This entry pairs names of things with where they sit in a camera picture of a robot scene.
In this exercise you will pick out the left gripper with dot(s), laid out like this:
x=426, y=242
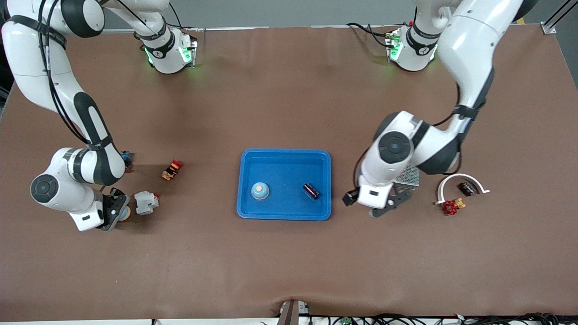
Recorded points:
x=350, y=197

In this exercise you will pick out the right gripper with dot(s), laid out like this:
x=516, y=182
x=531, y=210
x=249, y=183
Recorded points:
x=117, y=192

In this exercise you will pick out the blue round knob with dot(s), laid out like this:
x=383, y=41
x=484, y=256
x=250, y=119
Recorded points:
x=126, y=213
x=260, y=191

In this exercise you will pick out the dark cylindrical capacitor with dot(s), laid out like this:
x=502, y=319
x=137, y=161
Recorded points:
x=310, y=190
x=467, y=188

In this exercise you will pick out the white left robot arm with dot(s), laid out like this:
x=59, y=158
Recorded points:
x=469, y=45

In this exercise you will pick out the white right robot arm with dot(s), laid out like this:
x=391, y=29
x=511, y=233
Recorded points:
x=27, y=54

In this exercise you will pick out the white circuit breaker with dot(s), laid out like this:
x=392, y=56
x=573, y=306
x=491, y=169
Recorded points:
x=146, y=202

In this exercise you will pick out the blue red push button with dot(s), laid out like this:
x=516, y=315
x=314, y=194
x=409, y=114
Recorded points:
x=128, y=158

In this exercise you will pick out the blue plastic tray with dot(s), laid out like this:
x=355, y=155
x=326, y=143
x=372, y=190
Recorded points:
x=289, y=203

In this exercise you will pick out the metal mesh power supply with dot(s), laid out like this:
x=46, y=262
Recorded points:
x=412, y=177

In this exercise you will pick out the white label block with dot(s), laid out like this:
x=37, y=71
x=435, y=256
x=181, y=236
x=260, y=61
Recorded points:
x=303, y=308

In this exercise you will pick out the orange red button switch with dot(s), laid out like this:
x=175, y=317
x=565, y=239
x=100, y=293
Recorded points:
x=171, y=170

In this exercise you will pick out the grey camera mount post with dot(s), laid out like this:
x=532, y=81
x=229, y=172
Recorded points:
x=289, y=313

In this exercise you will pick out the aluminium frame corner bracket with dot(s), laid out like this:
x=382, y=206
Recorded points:
x=548, y=28

